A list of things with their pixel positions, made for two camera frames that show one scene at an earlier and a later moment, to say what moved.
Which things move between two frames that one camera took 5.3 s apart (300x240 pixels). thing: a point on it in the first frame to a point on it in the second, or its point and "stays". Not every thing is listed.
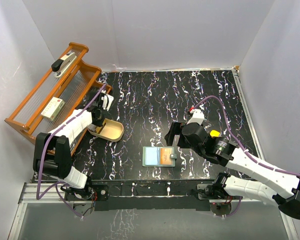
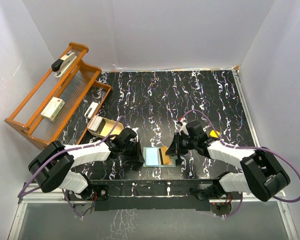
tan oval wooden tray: [110, 130] stays
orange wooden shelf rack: [68, 84] stays
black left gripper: [99, 123] to [138, 156]
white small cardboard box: [53, 108] stays
